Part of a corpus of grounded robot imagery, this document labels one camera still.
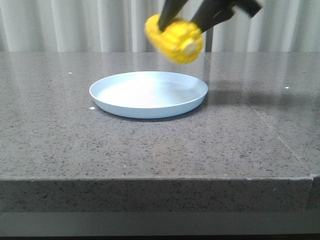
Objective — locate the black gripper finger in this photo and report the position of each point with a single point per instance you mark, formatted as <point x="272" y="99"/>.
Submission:
<point x="213" y="12"/>
<point x="169" y="11"/>

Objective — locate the yellow corn cob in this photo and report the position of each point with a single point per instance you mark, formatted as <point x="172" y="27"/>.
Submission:
<point x="181" y="42"/>

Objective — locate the light blue round plate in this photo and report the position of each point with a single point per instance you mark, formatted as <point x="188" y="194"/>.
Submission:
<point x="148" y="94"/>

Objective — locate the white pleated curtain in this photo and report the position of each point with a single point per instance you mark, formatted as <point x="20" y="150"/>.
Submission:
<point x="118" y="26"/>

